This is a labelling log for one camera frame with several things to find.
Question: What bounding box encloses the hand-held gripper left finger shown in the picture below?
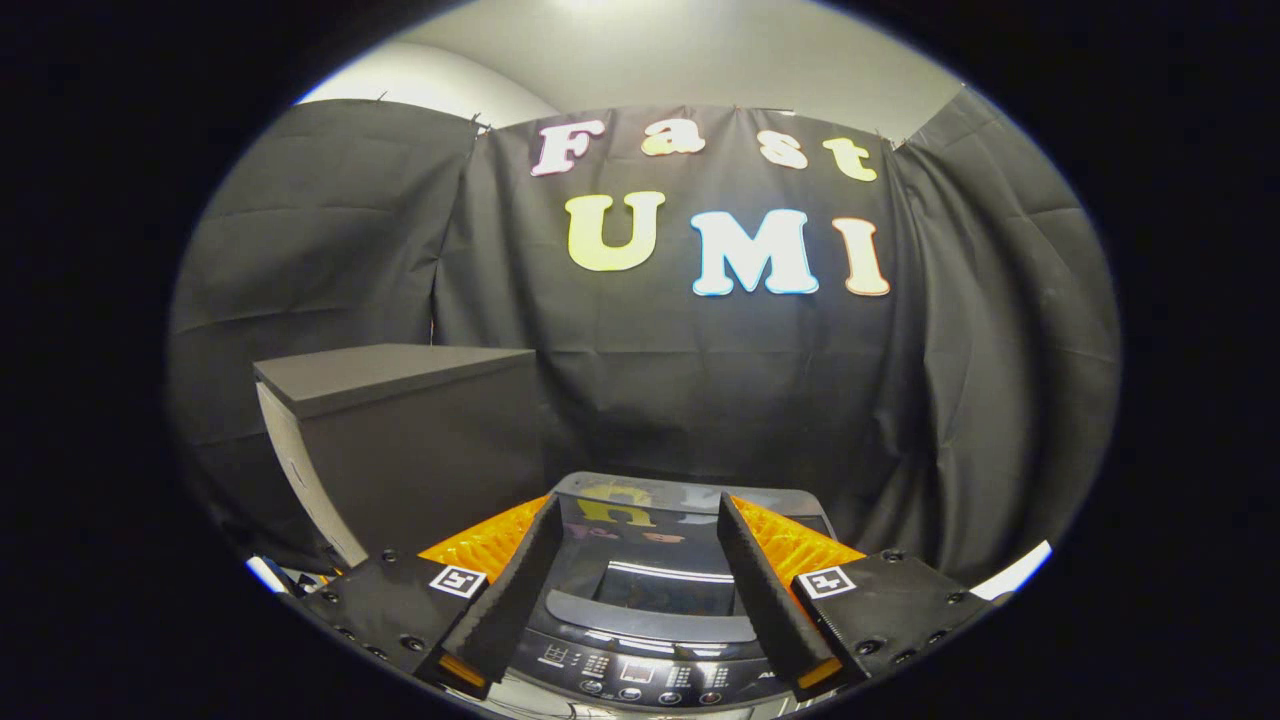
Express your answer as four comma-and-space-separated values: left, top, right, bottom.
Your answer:
300, 495, 563, 701

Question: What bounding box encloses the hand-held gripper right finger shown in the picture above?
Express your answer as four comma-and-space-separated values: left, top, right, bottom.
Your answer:
718, 492, 1001, 701

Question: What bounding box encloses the dark grey washing machine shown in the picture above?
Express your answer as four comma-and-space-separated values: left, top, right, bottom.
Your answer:
495, 470, 841, 720

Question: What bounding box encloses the dark grey cabinet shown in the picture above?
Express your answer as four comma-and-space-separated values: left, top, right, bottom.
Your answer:
252, 343, 549, 571

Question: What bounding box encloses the black backdrop cloth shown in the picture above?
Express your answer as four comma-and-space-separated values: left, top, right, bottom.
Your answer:
165, 88, 1123, 586

